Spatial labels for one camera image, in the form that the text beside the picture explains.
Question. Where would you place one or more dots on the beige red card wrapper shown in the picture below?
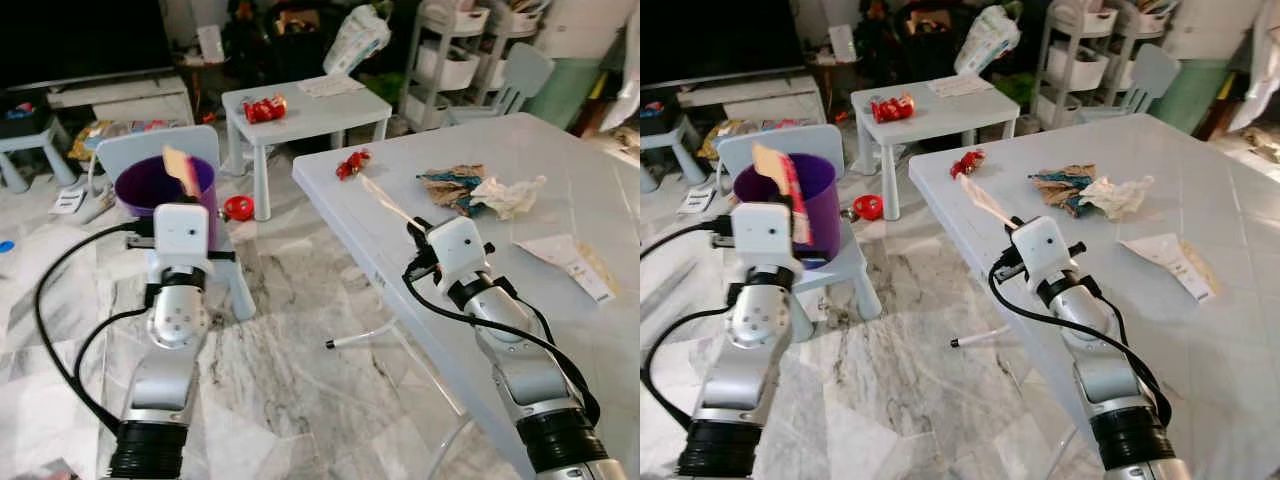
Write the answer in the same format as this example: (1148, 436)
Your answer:
(180, 170)
(785, 185)

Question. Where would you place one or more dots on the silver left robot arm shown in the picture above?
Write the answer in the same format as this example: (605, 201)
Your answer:
(745, 380)
(165, 380)

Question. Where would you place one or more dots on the purple plastic rubbish bin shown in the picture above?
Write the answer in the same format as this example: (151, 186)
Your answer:
(140, 190)
(825, 210)

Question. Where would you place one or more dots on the crumpled brown teal paper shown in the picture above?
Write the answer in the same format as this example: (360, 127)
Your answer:
(448, 188)
(1058, 188)

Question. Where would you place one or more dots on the small crumpled red wrapper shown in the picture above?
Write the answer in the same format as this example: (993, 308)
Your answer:
(352, 165)
(966, 164)

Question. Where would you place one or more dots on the crumpled white paper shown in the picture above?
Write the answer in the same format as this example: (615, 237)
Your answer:
(510, 195)
(1118, 196)

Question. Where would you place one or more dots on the white plastic folding table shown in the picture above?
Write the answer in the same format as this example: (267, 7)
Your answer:
(500, 300)
(1180, 330)

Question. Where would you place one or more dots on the small white kids table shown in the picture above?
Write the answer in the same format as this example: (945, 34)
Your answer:
(320, 112)
(950, 112)

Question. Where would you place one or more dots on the small red round toy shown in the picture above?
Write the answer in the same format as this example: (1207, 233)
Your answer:
(238, 208)
(869, 208)

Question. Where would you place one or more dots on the white printed paper sheet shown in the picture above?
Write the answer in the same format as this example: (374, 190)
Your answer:
(960, 86)
(330, 86)

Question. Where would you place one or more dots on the white yellow paper flyer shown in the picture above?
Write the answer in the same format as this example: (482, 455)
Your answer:
(570, 262)
(1170, 260)

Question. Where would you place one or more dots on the pale blue plastic chair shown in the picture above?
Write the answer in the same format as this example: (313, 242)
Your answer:
(850, 270)
(140, 145)

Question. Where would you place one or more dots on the white shelf trolley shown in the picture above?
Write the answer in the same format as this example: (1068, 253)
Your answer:
(445, 65)
(1075, 65)

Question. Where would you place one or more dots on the shiny red snack wrapper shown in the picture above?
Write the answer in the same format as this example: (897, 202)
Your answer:
(265, 109)
(892, 108)

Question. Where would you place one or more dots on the pale blue kids chair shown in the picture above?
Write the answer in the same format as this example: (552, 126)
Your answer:
(1152, 70)
(525, 70)

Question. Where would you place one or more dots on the white printed diaper pack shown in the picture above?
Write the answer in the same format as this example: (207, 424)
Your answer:
(357, 40)
(988, 40)

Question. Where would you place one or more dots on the small pale blue stool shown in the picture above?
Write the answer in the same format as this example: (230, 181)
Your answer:
(660, 135)
(30, 135)

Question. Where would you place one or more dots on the hanging pale cloth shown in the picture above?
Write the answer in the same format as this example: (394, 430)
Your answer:
(628, 70)
(1262, 60)

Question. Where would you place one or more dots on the small white box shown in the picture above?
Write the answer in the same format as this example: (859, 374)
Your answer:
(211, 43)

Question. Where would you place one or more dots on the white booklet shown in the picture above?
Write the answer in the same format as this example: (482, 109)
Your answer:
(700, 200)
(75, 202)

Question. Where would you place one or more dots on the white television stand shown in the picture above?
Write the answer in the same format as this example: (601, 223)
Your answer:
(120, 100)
(750, 100)

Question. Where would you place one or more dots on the colourful printed bag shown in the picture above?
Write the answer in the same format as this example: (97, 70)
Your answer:
(100, 135)
(730, 130)

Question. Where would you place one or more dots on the black television screen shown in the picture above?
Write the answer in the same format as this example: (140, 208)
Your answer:
(80, 40)
(720, 40)

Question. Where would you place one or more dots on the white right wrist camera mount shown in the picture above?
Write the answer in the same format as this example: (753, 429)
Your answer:
(458, 248)
(1045, 245)

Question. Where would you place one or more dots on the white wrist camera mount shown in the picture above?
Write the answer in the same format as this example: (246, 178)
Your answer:
(180, 235)
(765, 235)
(458, 248)
(1045, 245)

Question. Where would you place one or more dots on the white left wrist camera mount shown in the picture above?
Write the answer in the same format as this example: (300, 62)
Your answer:
(180, 235)
(765, 235)

